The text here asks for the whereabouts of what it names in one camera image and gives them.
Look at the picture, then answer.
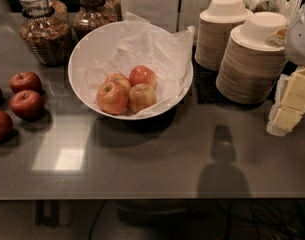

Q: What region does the red apple bottom left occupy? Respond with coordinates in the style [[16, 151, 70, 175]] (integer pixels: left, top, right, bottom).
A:
[[0, 110, 13, 141]]

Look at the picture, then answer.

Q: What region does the glass granola jar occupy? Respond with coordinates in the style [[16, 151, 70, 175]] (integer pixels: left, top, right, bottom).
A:
[[19, 0, 72, 66], [72, 0, 122, 39]]

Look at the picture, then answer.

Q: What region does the white crumpled paper liner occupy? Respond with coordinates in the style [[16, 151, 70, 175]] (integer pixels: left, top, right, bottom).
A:
[[79, 11, 196, 119]]

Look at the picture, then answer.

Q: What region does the back right red apple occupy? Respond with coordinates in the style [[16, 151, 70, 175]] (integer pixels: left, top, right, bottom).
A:
[[129, 65, 156, 88]]

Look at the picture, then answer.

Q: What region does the yellow-red apple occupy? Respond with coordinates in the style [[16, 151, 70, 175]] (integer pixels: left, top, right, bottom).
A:
[[96, 81, 129, 115], [105, 73, 132, 91], [129, 83, 157, 113]]

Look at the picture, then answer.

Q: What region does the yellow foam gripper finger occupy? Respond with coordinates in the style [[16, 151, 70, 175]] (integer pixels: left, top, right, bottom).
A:
[[272, 67, 305, 132], [266, 74, 289, 137]]

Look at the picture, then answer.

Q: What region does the stack of paper bowls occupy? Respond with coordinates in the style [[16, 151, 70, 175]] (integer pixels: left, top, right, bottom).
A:
[[195, 0, 252, 71], [216, 12, 287, 105]]

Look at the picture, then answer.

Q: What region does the red apple middle left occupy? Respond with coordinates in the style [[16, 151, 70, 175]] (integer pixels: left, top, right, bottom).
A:
[[10, 90, 44, 121]]

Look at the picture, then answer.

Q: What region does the white bowl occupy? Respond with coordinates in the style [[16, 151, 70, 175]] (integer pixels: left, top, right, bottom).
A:
[[67, 20, 194, 121]]

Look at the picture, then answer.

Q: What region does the glass granola jar left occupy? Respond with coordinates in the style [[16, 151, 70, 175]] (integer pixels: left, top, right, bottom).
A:
[[19, 0, 72, 66]]

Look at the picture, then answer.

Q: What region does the front stack of paper bowls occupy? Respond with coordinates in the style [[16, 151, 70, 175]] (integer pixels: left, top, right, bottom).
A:
[[216, 12, 287, 105]]

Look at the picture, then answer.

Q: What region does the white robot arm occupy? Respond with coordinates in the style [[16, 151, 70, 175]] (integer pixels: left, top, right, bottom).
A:
[[266, 3, 305, 136]]

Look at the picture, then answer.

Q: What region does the rear stack of paper bowls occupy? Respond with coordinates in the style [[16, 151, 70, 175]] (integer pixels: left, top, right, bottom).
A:
[[195, 0, 252, 71]]

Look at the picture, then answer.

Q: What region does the black mat under bowls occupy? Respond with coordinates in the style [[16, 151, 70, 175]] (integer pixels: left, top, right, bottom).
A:
[[191, 45, 256, 106]]

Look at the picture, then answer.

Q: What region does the red apple top left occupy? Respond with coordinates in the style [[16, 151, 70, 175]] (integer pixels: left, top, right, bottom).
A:
[[10, 72, 42, 93]]

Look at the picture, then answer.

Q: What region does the glass granola jar right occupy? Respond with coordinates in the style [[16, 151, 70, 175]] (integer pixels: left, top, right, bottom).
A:
[[72, 0, 122, 39]]

